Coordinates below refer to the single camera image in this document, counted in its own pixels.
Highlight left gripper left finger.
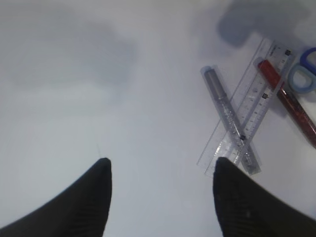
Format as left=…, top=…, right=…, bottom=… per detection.
left=0, top=158, right=112, bottom=237

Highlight clear plastic ruler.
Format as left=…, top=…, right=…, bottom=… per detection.
left=197, top=39, right=296, bottom=177

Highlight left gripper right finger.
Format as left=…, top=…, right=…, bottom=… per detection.
left=213, top=157, right=316, bottom=237

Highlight silver glitter pen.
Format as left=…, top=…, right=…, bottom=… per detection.
left=199, top=66, right=261, bottom=175

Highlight red glitter pen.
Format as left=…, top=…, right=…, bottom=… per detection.
left=258, top=60, right=316, bottom=148

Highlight blue scissors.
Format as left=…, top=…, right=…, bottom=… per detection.
left=287, top=47, right=316, bottom=94

